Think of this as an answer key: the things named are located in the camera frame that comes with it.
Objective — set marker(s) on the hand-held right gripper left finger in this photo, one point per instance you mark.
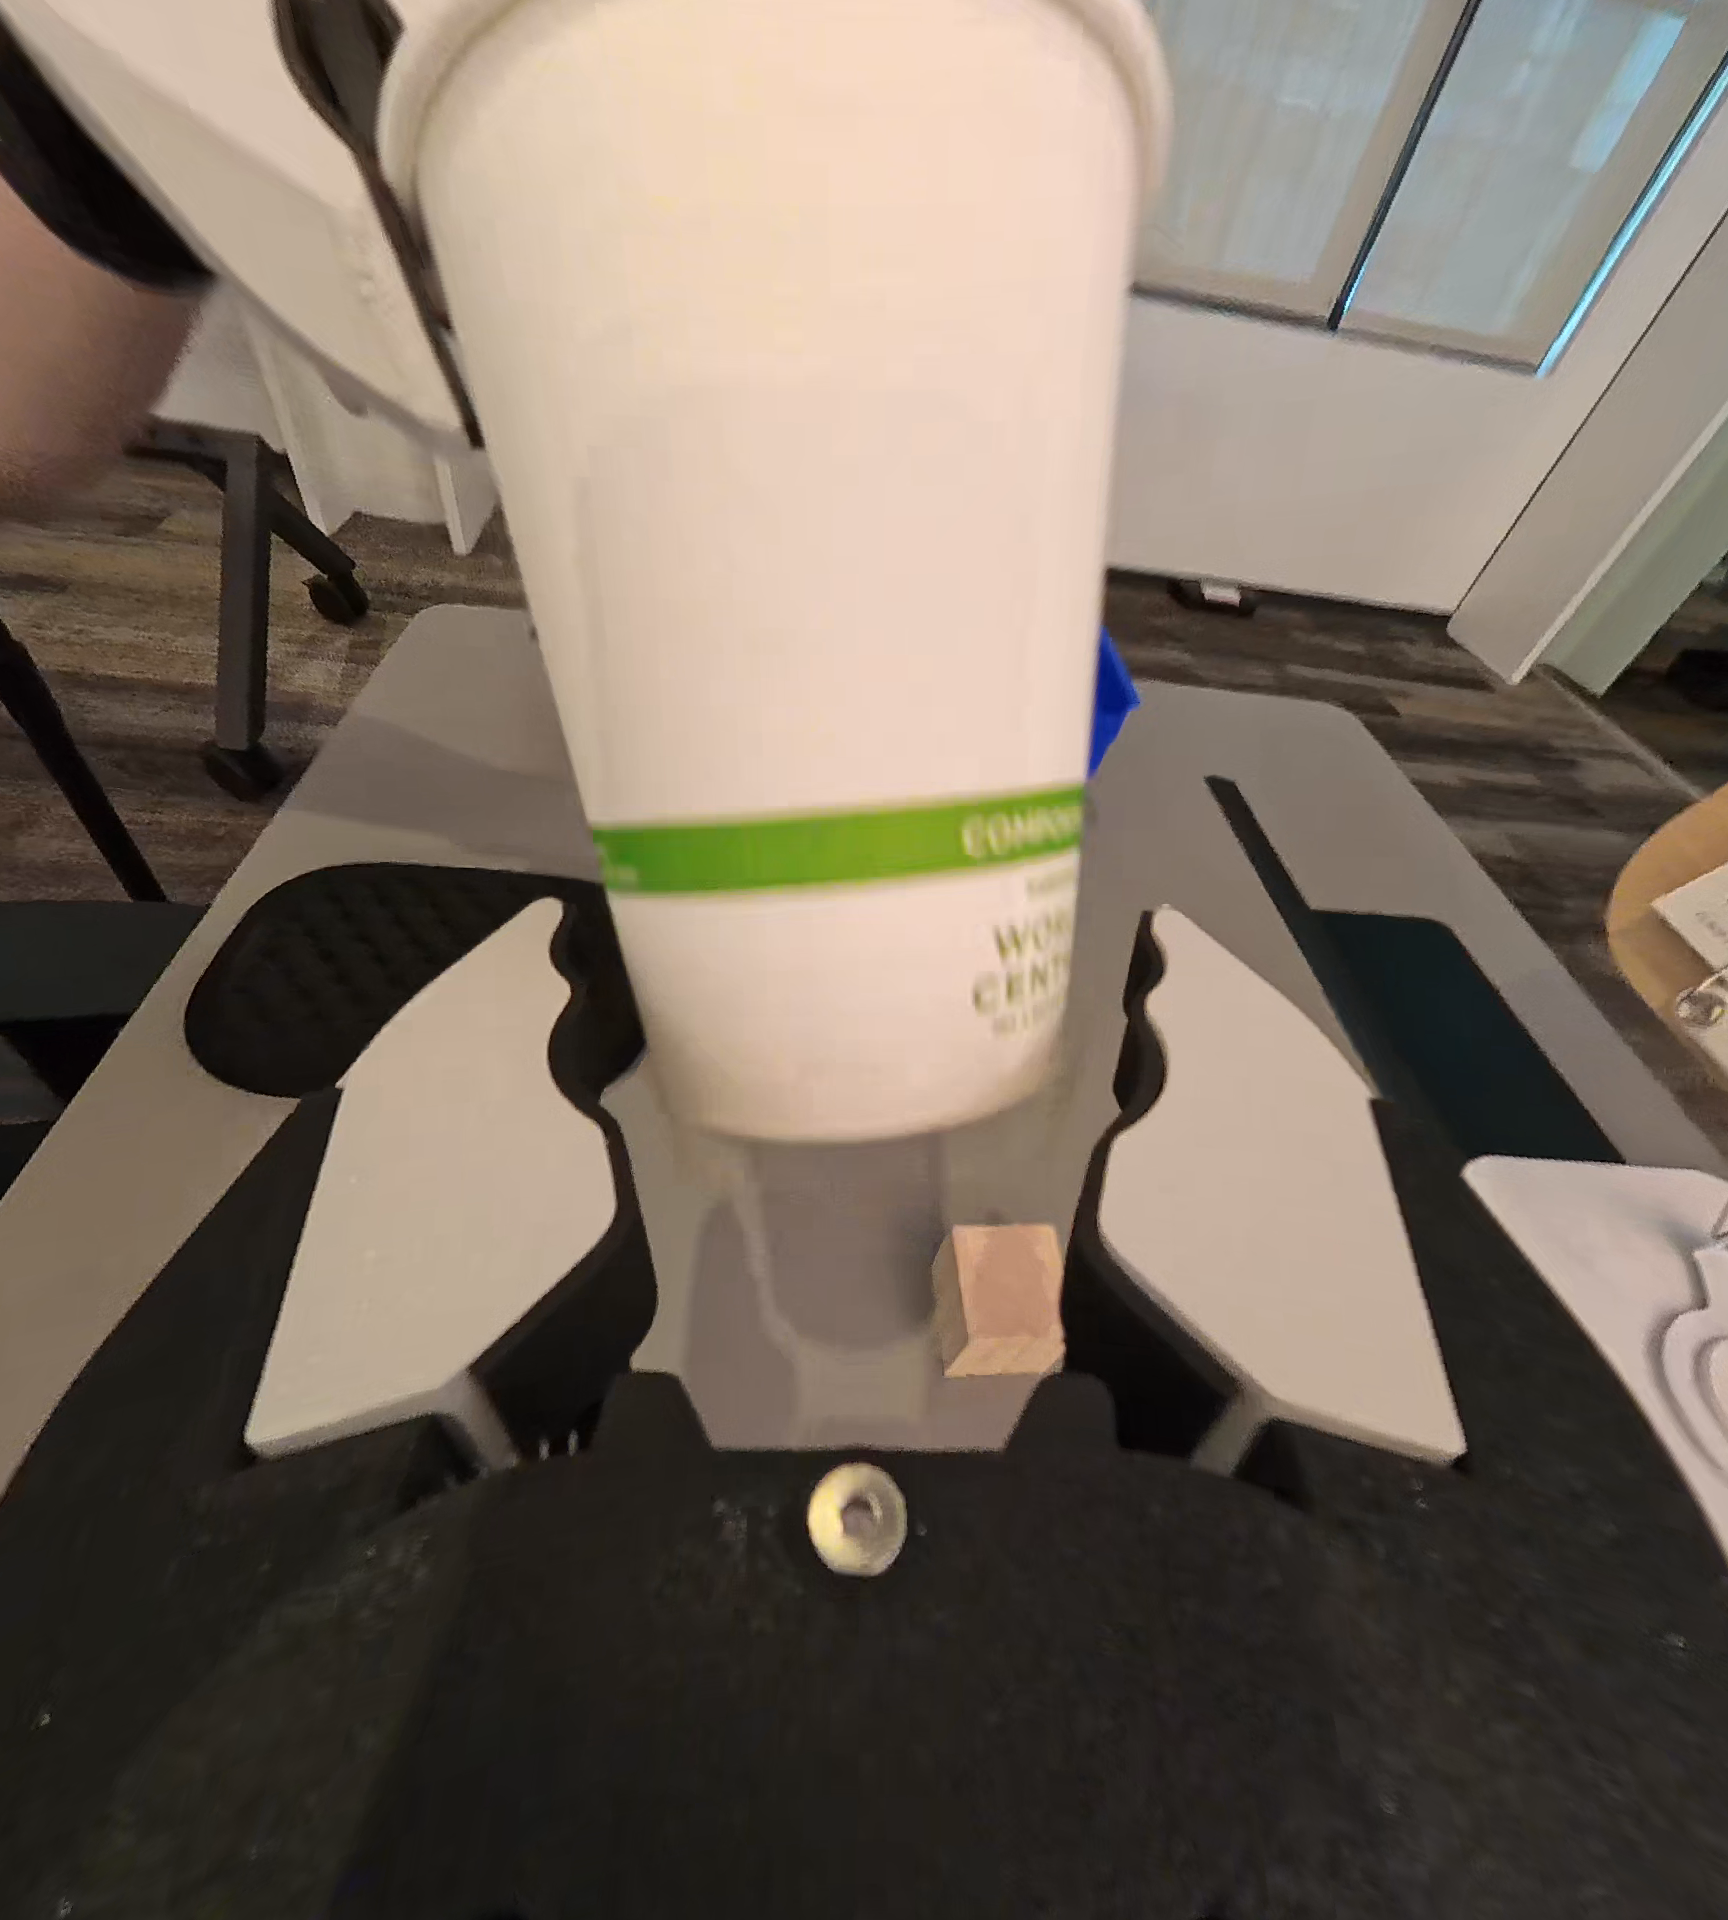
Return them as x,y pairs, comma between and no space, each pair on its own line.
414,1200

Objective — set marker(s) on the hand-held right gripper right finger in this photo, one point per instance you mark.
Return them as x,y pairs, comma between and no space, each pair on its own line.
1268,1200

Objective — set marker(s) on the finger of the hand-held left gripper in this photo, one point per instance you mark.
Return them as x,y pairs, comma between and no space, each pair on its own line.
248,151

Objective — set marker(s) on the blue plastic bin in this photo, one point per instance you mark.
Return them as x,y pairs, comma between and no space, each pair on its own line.
1112,704

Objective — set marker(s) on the white paper cup green band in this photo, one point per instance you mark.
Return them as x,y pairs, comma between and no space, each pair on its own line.
805,525

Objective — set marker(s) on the person's left forearm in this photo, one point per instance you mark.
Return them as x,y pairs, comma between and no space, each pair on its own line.
9,374

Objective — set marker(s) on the black wristband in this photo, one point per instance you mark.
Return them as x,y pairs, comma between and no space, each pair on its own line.
69,165

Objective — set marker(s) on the black quilted wrist rest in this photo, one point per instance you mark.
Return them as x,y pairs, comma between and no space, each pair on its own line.
339,960

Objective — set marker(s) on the small wooden cube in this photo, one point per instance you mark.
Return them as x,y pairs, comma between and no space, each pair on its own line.
998,1290

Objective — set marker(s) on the wooden board document stand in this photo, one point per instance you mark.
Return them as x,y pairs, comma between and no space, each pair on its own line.
1585,1274

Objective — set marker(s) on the white framed glass window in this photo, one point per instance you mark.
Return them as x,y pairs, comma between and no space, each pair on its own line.
1255,135

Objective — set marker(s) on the dark rolling frame with casters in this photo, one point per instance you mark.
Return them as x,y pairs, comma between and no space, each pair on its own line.
245,600

